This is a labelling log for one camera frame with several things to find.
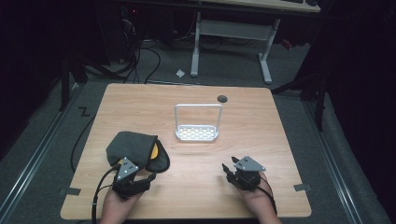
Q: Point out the metal floor rail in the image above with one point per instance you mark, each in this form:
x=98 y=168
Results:
x=336 y=161
x=34 y=155

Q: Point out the black metal stand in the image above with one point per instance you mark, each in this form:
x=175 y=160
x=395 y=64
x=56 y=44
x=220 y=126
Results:
x=65 y=84
x=317 y=93

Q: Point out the dark grey towel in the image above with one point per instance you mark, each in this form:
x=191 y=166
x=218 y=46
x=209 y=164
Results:
x=134 y=148

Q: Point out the person's left hand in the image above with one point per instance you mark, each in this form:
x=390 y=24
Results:
x=120 y=205

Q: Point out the dark computer equipment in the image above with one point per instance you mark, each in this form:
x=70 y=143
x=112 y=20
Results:
x=129 y=28

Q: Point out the round black table grommet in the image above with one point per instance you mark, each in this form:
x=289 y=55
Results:
x=222 y=99

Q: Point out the desk with white legs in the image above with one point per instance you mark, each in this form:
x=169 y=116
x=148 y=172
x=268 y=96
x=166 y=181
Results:
x=233 y=29

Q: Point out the grey tape piece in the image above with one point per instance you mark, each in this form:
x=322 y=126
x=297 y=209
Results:
x=71 y=191
x=302 y=187

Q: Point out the person's right hand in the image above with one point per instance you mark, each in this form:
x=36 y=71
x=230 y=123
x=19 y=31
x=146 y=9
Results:
x=261 y=199

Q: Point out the white paper scrap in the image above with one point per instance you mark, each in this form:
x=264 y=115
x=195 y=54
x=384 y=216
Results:
x=180 y=73

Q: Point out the white metal towel rack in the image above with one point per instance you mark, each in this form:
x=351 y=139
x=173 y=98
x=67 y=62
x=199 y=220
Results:
x=196 y=133

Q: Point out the small red object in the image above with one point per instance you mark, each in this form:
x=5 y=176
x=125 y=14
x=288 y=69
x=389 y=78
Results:
x=287 y=44

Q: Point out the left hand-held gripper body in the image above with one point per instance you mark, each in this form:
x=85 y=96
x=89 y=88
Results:
x=127 y=170

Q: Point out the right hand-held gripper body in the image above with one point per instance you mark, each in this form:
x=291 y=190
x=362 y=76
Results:
x=249 y=166

